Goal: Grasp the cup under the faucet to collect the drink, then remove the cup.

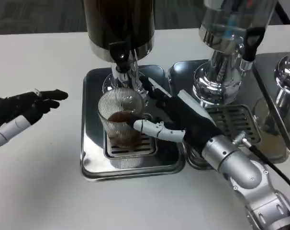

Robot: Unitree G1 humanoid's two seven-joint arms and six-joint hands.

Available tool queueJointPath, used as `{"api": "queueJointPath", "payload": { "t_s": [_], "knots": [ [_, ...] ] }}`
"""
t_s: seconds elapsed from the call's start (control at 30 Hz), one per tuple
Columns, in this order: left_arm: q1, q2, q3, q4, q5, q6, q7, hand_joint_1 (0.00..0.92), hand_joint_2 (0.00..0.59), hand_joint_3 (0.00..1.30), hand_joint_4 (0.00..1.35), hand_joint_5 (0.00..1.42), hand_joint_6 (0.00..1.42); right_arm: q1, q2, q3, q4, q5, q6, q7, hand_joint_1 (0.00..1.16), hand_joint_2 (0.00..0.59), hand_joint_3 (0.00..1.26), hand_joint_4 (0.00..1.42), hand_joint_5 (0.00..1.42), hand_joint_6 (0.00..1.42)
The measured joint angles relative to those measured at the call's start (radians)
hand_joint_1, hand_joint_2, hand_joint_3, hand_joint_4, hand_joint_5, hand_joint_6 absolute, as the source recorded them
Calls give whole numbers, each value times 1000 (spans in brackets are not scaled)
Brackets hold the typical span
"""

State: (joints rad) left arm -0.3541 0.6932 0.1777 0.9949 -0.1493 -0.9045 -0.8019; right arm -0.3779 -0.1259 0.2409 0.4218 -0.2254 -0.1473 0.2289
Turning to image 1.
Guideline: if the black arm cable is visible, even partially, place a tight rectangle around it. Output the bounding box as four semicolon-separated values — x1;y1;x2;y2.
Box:
232;131;290;192

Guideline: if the steel slotted drip grid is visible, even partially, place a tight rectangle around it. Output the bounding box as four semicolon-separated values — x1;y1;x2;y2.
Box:
103;130;158;158
204;104;262;144

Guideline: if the black tap of dark dispenser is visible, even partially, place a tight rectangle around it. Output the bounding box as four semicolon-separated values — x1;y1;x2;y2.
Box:
108;41;136;72

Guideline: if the clear ribbed glass cup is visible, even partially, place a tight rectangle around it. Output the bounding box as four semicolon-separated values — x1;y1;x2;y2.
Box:
97;87;148;148

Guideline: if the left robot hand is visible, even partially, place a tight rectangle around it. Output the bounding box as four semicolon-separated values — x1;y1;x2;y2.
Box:
0;88;69;151

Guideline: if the black tap of clear dispenser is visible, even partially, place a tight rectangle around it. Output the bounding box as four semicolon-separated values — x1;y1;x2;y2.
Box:
239;26;266;70

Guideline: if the steel drip tray base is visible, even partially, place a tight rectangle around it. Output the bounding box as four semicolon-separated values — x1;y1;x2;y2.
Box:
80;64;187;181
167;59;289;170

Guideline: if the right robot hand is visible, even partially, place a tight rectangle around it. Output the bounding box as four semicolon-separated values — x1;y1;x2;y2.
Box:
128;75;223;159

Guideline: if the clear drink dispenser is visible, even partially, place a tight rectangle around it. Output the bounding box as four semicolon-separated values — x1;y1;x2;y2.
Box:
192;0;277;106

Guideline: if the dark drink dispenser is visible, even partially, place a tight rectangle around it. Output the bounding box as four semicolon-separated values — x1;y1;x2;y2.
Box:
82;0;156;106

